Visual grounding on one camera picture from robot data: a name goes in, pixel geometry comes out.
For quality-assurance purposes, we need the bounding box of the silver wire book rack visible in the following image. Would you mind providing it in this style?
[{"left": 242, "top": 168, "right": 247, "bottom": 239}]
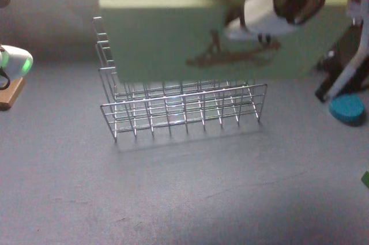
[{"left": 92, "top": 16, "right": 268, "bottom": 144}]

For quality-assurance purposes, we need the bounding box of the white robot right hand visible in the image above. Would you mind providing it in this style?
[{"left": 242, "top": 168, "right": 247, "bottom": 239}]
[{"left": 192, "top": 0, "right": 369, "bottom": 104}]

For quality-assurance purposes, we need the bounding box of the light green book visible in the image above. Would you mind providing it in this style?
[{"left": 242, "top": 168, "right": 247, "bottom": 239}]
[{"left": 97, "top": 0, "right": 364, "bottom": 84}]

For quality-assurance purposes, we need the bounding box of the wooden block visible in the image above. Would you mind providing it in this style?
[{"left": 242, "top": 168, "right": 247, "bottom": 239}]
[{"left": 0, "top": 77, "right": 27, "bottom": 111}]

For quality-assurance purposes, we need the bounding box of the teal round block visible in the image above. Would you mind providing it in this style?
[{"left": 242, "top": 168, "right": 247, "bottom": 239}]
[{"left": 329, "top": 93, "right": 366, "bottom": 127}]

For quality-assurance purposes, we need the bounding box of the grey table cloth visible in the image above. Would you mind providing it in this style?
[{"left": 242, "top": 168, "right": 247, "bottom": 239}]
[{"left": 0, "top": 60, "right": 369, "bottom": 245}]

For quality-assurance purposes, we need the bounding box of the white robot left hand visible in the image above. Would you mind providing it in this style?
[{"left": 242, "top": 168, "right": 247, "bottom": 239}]
[{"left": 0, "top": 0, "right": 34, "bottom": 91}]

